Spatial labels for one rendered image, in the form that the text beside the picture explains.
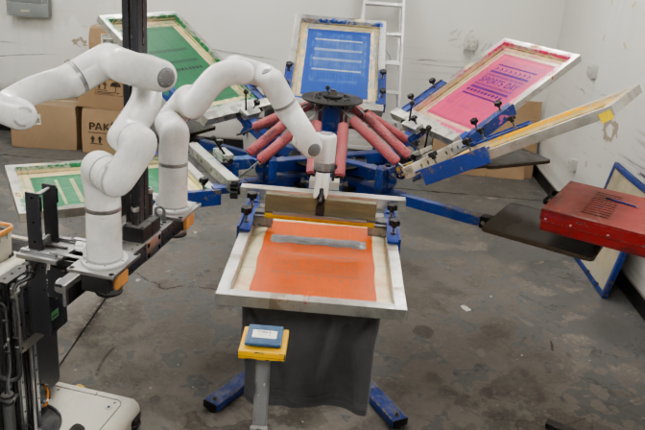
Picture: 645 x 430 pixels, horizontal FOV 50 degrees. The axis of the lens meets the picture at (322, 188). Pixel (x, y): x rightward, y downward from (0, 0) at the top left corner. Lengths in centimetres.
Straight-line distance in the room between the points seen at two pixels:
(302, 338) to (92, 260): 73
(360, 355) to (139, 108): 106
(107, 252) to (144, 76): 50
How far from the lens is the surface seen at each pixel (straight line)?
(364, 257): 254
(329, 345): 233
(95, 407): 293
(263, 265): 243
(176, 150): 229
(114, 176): 184
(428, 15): 667
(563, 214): 283
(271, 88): 233
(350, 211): 255
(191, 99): 227
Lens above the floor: 202
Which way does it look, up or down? 20 degrees down
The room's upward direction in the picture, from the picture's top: 5 degrees clockwise
